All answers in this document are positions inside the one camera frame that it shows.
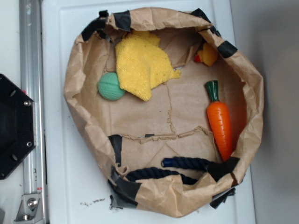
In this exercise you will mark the metal corner bracket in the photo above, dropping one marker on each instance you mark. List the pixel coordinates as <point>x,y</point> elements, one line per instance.
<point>30,210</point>

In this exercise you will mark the orange toy carrot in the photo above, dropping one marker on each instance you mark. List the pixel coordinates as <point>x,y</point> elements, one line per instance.
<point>219,120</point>

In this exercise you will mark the yellow rubber duck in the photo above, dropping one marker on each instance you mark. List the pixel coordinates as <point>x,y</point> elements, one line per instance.
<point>207,55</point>

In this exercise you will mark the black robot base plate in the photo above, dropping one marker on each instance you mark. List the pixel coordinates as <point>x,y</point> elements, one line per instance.
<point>17,138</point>

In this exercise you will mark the brown paper bag basket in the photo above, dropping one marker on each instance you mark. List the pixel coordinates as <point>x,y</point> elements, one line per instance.
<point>160,155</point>

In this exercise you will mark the green rubber ball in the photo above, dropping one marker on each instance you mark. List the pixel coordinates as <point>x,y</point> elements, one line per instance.
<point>109,87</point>

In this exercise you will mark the yellow knitted cloth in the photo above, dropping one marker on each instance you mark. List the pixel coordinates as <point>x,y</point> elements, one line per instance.
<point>141,65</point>

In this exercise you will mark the aluminium frame rail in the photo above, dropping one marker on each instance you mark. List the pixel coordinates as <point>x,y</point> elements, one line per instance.
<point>31,55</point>

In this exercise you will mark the white plastic tray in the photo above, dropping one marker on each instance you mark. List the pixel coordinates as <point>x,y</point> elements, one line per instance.
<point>78,193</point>

